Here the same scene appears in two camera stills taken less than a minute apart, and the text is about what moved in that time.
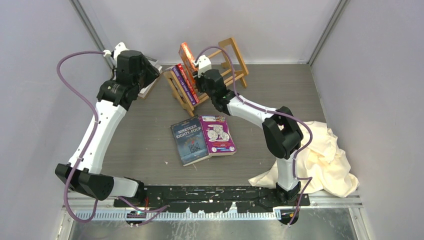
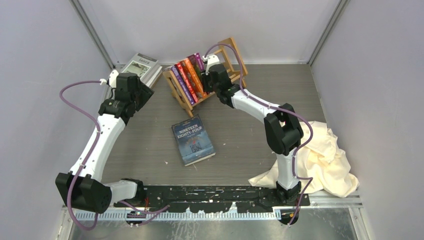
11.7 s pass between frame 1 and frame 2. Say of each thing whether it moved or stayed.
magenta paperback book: moved
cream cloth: stayed
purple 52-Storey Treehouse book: stayed
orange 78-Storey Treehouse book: moved
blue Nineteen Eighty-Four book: stayed
